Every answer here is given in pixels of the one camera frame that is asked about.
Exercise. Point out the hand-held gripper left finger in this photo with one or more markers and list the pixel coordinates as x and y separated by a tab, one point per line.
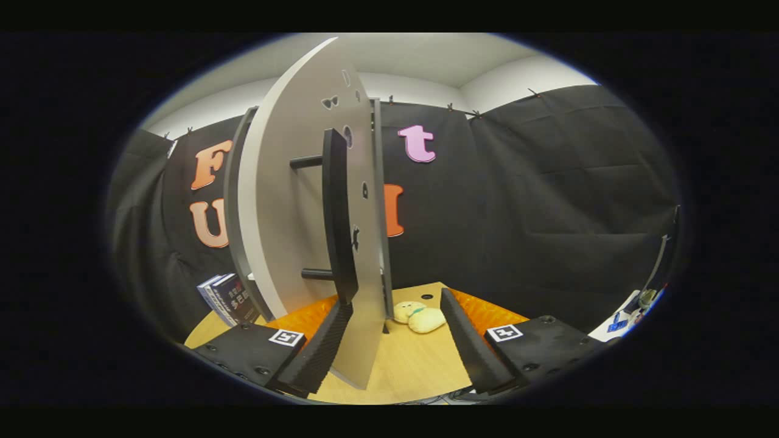
322	353

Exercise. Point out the white side table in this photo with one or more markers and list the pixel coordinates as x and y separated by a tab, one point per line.
605	331

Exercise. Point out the yellow plush toy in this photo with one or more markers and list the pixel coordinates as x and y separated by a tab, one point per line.
426	319

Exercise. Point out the small blue object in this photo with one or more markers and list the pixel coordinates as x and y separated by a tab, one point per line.
618	322

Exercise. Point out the grey cabinet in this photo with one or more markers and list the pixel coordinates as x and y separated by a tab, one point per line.
230	201

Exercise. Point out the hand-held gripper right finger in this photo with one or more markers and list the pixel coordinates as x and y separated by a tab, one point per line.
471	347

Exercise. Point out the light grey cabinet door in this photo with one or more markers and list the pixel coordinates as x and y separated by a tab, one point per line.
286	213

